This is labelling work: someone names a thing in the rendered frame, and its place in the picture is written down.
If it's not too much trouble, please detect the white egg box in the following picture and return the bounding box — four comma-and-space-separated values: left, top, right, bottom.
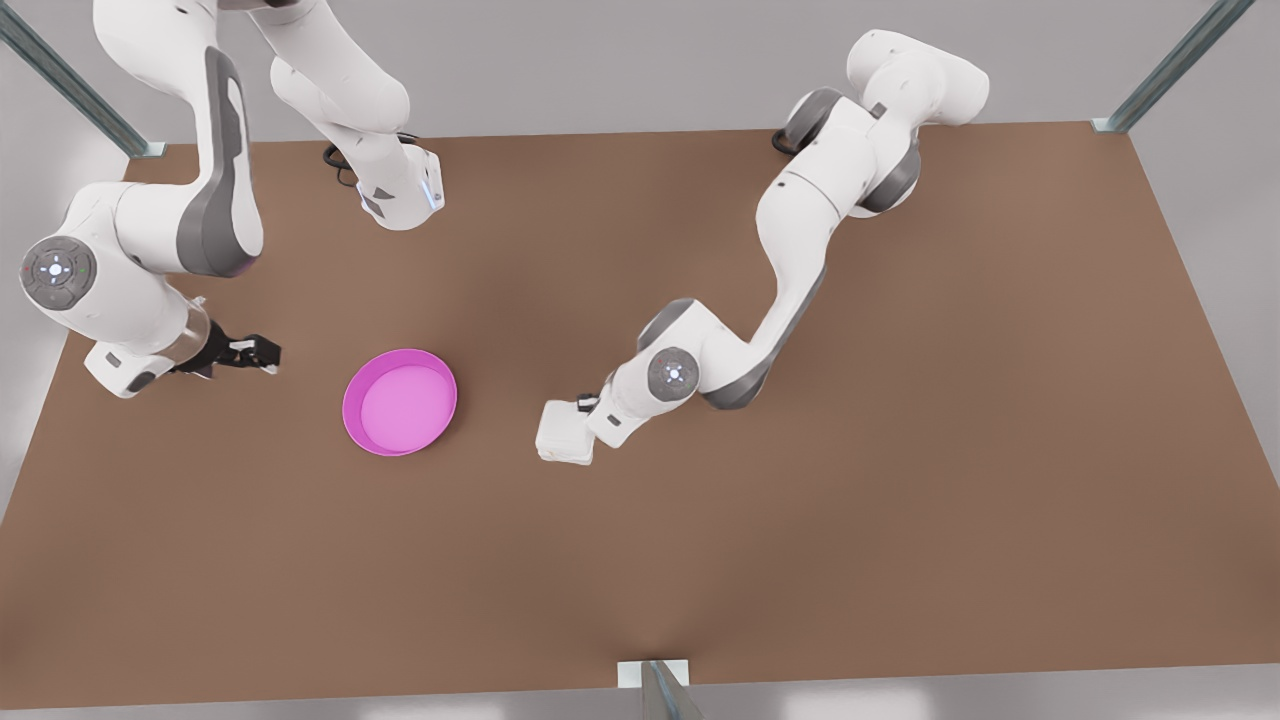
535, 400, 597, 467

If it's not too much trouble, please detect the silver frame post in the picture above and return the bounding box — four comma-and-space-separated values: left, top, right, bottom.
0, 5, 167, 160
1091, 0, 1257, 135
616, 659, 705, 720

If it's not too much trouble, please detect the pink round bowl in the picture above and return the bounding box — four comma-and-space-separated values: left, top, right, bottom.
342, 349, 459, 458

